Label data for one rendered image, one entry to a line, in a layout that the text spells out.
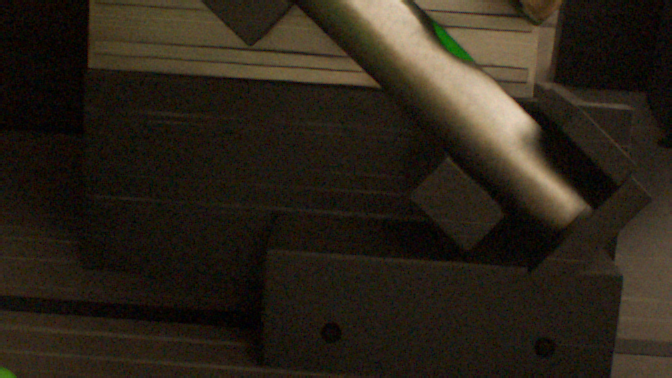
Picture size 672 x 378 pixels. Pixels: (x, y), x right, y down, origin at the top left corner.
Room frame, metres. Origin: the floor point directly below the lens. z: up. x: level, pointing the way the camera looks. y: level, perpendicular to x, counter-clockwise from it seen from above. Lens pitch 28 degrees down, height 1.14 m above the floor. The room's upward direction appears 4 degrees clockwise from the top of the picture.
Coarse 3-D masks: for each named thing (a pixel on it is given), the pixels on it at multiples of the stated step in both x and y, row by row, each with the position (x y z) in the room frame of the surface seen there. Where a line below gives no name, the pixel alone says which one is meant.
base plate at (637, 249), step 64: (0, 128) 0.51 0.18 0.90; (640, 128) 0.56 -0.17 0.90; (0, 192) 0.44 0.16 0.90; (64, 192) 0.44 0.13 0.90; (0, 256) 0.38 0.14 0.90; (64, 256) 0.39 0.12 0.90; (640, 256) 0.42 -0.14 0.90; (0, 320) 0.34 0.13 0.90; (64, 320) 0.34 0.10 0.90; (128, 320) 0.34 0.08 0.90; (192, 320) 0.35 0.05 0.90; (256, 320) 0.35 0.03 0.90; (640, 320) 0.37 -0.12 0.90
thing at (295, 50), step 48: (96, 0) 0.41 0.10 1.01; (144, 0) 0.41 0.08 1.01; (192, 0) 0.41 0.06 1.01; (432, 0) 0.41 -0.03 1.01; (480, 0) 0.41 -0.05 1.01; (96, 48) 0.40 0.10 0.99; (144, 48) 0.40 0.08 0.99; (192, 48) 0.40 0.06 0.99; (240, 48) 0.41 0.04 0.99; (288, 48) 0.41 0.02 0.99; (336, 48) 0.41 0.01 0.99; (480, 48) 0.41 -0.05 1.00; (528, 48) 0.41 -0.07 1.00; (528, 96) 0.40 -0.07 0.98
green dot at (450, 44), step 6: (438, 24) 0.37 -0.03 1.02; (438, 30) 0.36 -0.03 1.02; (444, 30) 0.37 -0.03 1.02; (444, 36) 0.36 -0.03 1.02; (450, 36) 0.37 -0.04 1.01; (444, 42) 0.36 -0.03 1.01; (450, 42) 0.36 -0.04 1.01; (450, 48) 0.36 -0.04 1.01; (456, 48) 0.36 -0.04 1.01; (456, 54) 0.36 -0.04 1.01; (462, 54) 0.36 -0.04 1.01; (468, 60) 0.36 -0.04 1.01; (474, 60) 0.37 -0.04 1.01
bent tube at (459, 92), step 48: (336, 0) 0.36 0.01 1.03; (384, 0) 0.36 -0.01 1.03; (384, 48) 0.36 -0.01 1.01; (432, 48) 0.36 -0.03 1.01; (432, 96) 0.35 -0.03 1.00; (480, 96) 0.35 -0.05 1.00; (480, 144) 0.35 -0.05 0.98; (528, 144) 0.35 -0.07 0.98; (528, 192) 0.34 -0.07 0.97; (576, 192) 0.34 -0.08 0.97
